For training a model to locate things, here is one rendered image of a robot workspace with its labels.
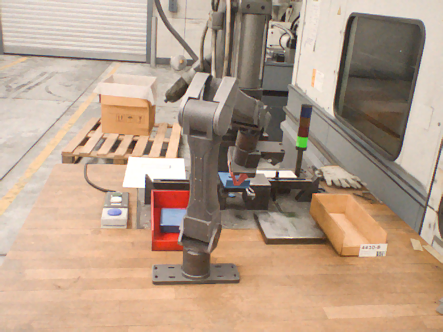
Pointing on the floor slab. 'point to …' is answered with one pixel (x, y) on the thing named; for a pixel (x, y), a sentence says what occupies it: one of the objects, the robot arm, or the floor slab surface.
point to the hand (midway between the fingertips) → (236, 182)
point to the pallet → (71, 155)
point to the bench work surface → (358, 277)
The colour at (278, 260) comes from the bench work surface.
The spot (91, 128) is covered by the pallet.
